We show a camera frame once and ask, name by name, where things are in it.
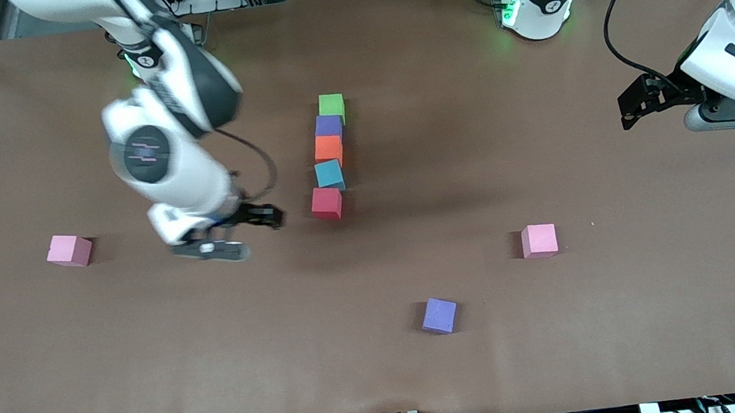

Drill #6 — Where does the pink foam block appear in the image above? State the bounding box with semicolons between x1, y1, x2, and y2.
519;222;560;261
43;231;95;272

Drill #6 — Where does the red foam block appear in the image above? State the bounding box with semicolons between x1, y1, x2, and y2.
309;185;345;223

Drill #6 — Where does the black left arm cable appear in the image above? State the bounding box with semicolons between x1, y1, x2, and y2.
599;0;735;93

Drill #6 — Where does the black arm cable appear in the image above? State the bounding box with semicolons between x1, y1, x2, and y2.
599;0;735;93
214;121;282;205

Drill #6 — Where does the purple foam block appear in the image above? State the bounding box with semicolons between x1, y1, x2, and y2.
313;113;345;142
418;295;461;338

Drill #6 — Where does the orange foam block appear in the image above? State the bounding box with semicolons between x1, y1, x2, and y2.
313;133;346;169

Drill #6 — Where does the green foam block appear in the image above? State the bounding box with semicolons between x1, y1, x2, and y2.
317;93;347;127

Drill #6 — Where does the brown table cover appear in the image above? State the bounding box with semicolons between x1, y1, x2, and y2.
0;0;735;413

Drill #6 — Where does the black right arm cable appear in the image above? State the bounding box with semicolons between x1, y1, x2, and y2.
214;121;282;205

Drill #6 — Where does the blue foam block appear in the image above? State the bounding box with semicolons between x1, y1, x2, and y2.
314;159;347;193

